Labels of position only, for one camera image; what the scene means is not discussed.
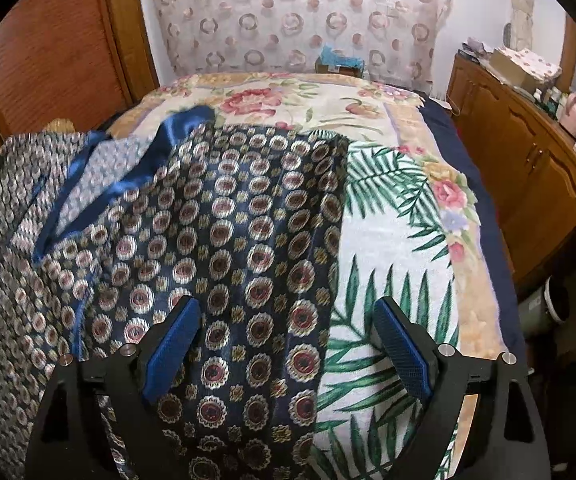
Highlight long wooden sideboard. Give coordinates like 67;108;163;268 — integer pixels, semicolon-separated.
448;55;576;285

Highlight dark blue bed sheet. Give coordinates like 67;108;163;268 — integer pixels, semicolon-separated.
419;96;527;361

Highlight floral bed blanket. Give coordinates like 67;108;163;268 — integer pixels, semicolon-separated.
109;73;526;358

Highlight pink thermos jug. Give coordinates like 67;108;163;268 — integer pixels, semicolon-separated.
559;91;576;139

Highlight palm leaf print cloth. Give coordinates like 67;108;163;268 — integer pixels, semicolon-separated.
311;141;458;479

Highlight navy medallion patterned silk garment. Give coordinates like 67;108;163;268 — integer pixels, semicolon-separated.
0;106;349;479

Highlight cardboard box with blue cloth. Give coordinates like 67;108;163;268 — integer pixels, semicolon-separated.
315;46;365;78

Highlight cardboard box on sideboard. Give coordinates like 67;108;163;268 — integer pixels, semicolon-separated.
489;47;561;93

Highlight circle patterned sheer curtain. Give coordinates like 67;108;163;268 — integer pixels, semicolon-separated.
153;0;453;91

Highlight wooden louvered wardrobe door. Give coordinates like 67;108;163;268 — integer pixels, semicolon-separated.
0;0;159;148

